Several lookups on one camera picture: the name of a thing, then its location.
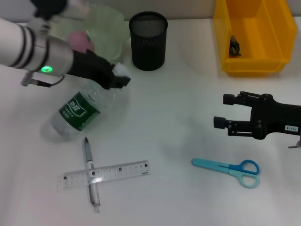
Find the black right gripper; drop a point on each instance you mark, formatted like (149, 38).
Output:
(270, 117)

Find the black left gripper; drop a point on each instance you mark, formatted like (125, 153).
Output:
(91, 66)

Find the clear water bottle green label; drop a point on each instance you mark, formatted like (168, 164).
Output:
(77, 110)

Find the blue scissors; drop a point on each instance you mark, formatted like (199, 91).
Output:
(225, 167)

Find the pink toy peach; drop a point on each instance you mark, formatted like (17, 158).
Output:
(78, 41)

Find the green plastic wrapper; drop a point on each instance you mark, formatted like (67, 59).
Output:
(234, 47)

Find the clear plastic ruler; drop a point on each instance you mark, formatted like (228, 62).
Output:
(117, 173)

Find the black mesh pen holder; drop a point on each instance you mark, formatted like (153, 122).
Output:
(148, 47)

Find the grey clear ballpoint pen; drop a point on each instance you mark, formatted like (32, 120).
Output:
(90, 162)

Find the yellow plastic storage bin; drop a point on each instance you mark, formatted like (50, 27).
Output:
(256, 47)

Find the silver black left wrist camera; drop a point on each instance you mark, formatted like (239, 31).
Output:
(49, 7)

